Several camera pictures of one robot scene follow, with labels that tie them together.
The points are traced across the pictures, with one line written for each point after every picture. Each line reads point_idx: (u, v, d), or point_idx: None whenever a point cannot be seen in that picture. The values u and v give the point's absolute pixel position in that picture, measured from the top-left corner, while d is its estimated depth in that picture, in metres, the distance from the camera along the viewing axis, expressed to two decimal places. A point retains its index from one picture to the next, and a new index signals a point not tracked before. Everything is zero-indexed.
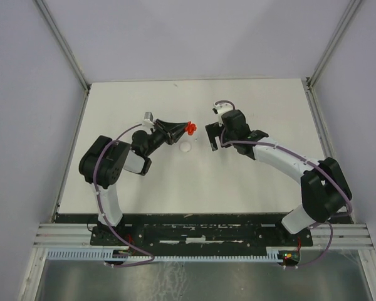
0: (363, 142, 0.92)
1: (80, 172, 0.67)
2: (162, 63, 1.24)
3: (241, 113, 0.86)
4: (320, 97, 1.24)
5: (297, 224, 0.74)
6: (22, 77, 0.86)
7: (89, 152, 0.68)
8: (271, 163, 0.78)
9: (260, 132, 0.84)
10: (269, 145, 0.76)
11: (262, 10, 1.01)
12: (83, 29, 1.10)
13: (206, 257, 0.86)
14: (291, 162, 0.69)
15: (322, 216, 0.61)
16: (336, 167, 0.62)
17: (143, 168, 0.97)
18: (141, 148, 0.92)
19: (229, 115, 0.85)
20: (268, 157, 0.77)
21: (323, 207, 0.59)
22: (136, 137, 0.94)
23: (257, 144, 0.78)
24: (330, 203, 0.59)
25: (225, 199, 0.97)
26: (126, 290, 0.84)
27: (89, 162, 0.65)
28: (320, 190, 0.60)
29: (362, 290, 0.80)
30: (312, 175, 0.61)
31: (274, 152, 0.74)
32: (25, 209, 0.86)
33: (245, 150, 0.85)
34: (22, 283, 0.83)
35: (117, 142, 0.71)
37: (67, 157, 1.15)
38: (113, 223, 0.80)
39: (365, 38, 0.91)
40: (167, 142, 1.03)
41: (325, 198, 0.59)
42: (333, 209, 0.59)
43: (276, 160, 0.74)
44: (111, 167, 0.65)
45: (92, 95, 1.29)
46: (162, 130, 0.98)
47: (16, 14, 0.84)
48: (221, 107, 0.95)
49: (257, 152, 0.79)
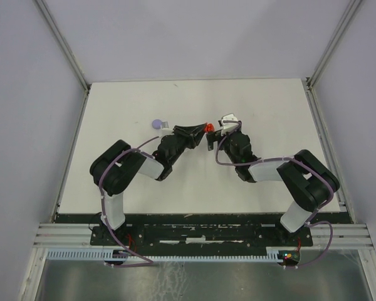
0: (363, 142, 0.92)
1: (91, 173, 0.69)
2: (163, 63, 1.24)
3: (249, 142, 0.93)
4: (320, 96, 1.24)
5: (295, 223, 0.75)
6: (22, 76, 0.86)
7: (104, 155, 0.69)
8: (266, 177, 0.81)
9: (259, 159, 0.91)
10: (257, 162, 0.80)
11: (262, 10, 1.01)
12: (82, 28, 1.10)
13: (206, 257, 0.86)
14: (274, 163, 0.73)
15: (310, 204, 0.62)
16: (310, 157, 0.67)
17: (162, 175, 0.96)
18: (165, 153, 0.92)
19: (237, 143, 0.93)
20: (262, 173, 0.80)
21: (309, 195, 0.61)
22: (164, 141, 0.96)
23: (251, 164, 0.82)
24: (315, 190, 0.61)
25: (225, 200, 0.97)
26: (126, 289, 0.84)
27: (101, 167, 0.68)
28: (298, 177, 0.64)
29: (362, 290, 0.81)
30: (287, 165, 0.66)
31: (264, 165, 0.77)
32: (24, 209, 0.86)
33: (245, 175, 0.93)
34: (22, 283, 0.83)
35: (136, 150, 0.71)
37: (67, 157, 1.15)
38: (113, 226, 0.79)
39: (365, 38, 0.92)
40: (188, 145, 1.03)
41: (307, 184, 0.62)
42: (318, 195, 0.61)
43: (267, 171, 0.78)
44: (120, 177, 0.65)
45: (92, 95, 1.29)
46: (185, 133, 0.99)
47: (15, 14, 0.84)
48: (228, 123, 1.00)
49: (253, 172, 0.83)
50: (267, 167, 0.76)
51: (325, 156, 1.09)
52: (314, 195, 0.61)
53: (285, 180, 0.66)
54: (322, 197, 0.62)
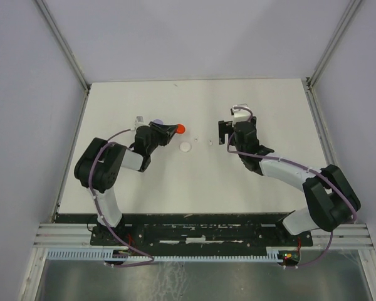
0: (363, 142, 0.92)
1: (76, 177, 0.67)
2: (163, 63, 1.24)
3: (255, 128, 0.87)
4: (320, 97, 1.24)
5: (298, 226, 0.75)
6: (22, 76, 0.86)
7: (85, 155, 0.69)
8: (277, 176, 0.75)
9: (267, 148, 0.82)
10: (274, 158, 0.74)
11: (262, 10, 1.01)
12: (82, 27, 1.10)
13: (206, 257, 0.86)
14: (293, 171, 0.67)
15: (328, 225, 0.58)
16: (339, 174, 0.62)
17: (143, 165, 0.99)
18: (143, 142, 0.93)
19: (242, 130, 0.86)
20: (273, 170, 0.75)
21: (329, 217, 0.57)
22: (140, 130, 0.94)
23: (263, 158, 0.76)
24: (338, 211, 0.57)
25: (225, 200, 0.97)
26: (126, 289, 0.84)
27: (85, 167, 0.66)
28: (324, 198, 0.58)
29: (362, 290, 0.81)
30: (314, 182, 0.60)
31: (279, 165, 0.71)
32: (24, 209, 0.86)
33: (252, 165, 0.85)
34: (22, 283, 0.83)
35: (113, 143, 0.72)
37: (67, 157, 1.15)
38: (112, 224, 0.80)
39: (365, 38, 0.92)
40: (161, 141, 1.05)
41: (331, 206, 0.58)
42: (339, 217, 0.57)
43: (280, 171, 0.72)
44: (108, 172, 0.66)
45: (92, 95, 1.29)
46: (160, 130, 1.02)
47: (16, 14, 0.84)
48: (240, 111, 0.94)
49: (263, 167, 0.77)
50: (282, 168, 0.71)
51: (325, 157, 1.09)
52: (335, 217, 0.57)
53: (308, 198, 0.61)
54: (342, 219, 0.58)
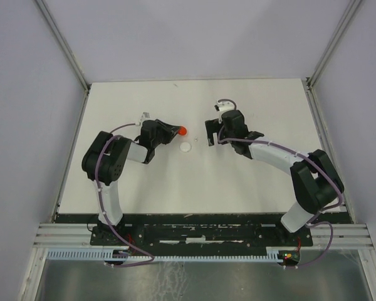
0: (363, 142, 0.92)
1: (83, 170, 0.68)
2: (163, 64, 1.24)
3: (240, 114, 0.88)
4: (320, 97, 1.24)
5: (294, 222, 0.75)
6: (22, 76, 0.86)
7: (91, 148, 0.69)
8: (266, 160, 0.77)
9: (256, 133, 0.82)
10: (264, 142, 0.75)
11: (262, 10, 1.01)
12: (82, 27, 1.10)
13: (206, 257, 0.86)
14: (282, 155, 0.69)
15: (313, 207, 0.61)
16: (325, 158, 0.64)
17: (148, 157, 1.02)
18: (149, 134, 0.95)
19: (230, 116, 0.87)
20: (262, 154, 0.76)
21: (314, 199, 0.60)
22: (146, 123, 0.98)
23: (252, 143, 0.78)
24: (323, 194, 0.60)
25: (225, 200, 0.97)
26: (126, 289, 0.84)
27: (92, 160, 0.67)
28: (310, 182, 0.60)
29: (362, 290, 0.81)
30: (301, 165, 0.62)
31: (268, 149, 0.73)
32: (24, 209, 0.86)
33: (242, 149, 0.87)
34: (22, 283, 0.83)
35: (118, 137, 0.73)
37: (67, 156, 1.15)
38: (113, 222, 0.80)
39: (365, 38, 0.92)
40: (163, 140, 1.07)
41: (316, 189, 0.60)
42: (324, 200, 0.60)
43: (269, 155, 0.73)
44: (114, 164, 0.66)
45: (92, 95, 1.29)
46: (166, 128, 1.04)
47: (16, 14, 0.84)
48: (224, 105, 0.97)
49: (252, 150, 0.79)
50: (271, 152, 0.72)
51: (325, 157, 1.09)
52: (319, 200, 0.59)
53: (294, 182, 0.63)
54: (326, 201, 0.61)
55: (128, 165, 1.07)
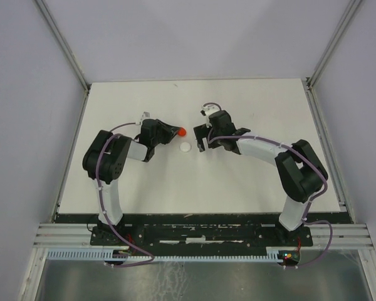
0: (363, 141, 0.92)
1: (84, 168, 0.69)
2: (163, 64, 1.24)
3: (226, 113, 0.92)
4: (320, 97, 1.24)
5: (290, 218, 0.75)
6: (22, 76, 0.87)
7: (92, 148, 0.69)
8: (254, 154, 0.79)
9: (243, 128, 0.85)
10: (249, 137, 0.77)
11: (262, 10, 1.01)
12: (82, 27, 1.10)
13: (206, 257, 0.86)
14: (268, 147, 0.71)
15: (299, 195, 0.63)
16: (308, 147, 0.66)
17: (148, 155, 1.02)
18: (149, 132, 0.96)
19: (216, 116, 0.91)
20: (249, 148, 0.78)
21: (299, 188, 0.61)
22: (146, 121, 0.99)
23: (239, 138, 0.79)
24: (308, 182, 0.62)
25: (225, 200, 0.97)
26: (126, 289, 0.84)
27: (93, 158, 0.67)
28: (295, 170, 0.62)
29: (362, 290, 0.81)
30: (285, 155, 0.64)
31: (255, 143, 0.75)
32: (24, 209, 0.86)
33: (230, 145, 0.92)
34: (22, 283, 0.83)
35: (118, 135, 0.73)
37: (67, 156, 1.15)
38: (113, 222, 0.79)
39: (365, 37, 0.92)
40: (163, 140, 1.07)
41: (301, 178, 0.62)
42: (309, 188, 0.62)
43: (257, 149, 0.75)
44: (114, 163, 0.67)
45: (92, 95, 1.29)
46: (165, 128, 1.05)
47: (16, 14, 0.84)
48: (209, 109, 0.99)
49: (240, 146, 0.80)
50: (259, 145, 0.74)
51: (325, 157, 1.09)
52: (305, 188, 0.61)
53: (280, 172, 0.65)
54: (312, 189, 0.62)
55: (128, 165, 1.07)
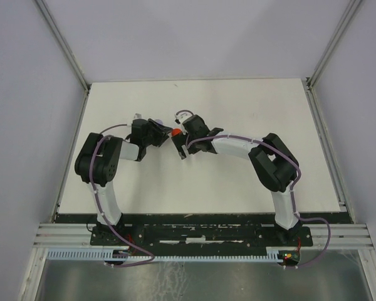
0: (363, 141, 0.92)
1: (76, 173, 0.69)
2: (163, 63, 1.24)
3: (198, 116, 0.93)
4: (320, 97, 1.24)
5: (282, 216, 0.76)
6: (22, 76, 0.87)
7: (83, 152, 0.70)
8: (229, 152, 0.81)
9: (216, 128, 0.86)
10: (223, 135, 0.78)
11: (262, 10, 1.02)
12: (82, 27, 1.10)
13: (206, 257, 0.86)
14: (240, 143, 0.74)
15: (276, 185, 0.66)
16: (277, 139, 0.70)
17: (140, 155, 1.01)
18: (140, 131, 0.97)
19: (189, 121, 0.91)
20: (224, 147, 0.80)
21: (274, 179, 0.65)
22: (135, 121, 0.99)
23: (214, 138, 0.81)
24: (281, 172, 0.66)
25: (225, 200, 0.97)
26: (126, 289, 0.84)
27: (85, 162, 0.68)
28: (267, 163, 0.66)
29: (362, 290, 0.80)
30: (257, 150, 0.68)
31: (229, 141, 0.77)
32: (24, 209, 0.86)
33: (207, 147, 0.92)
34: (22, 283, 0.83)
35: (108, 137, 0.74)
37: (67, 157, 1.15)
38: (113, 222, 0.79)
39: (365, 38, 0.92)
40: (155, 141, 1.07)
41: (274, 169, 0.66)
42: (284, 178, 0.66)
43: (232, 147, 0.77)
44: (108, 164, 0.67)
45: (92, 95, 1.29)
46: (158, 128, 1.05)
47: (16, 14, 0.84)
48: (182, 116, 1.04)
49: (216, 145, 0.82)
50: (232, 143, 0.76)
51: (325, 157, 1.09)
52: (279, 178, 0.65)
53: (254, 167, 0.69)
54: (286, 179, 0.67)
55: (128, 165, 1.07)
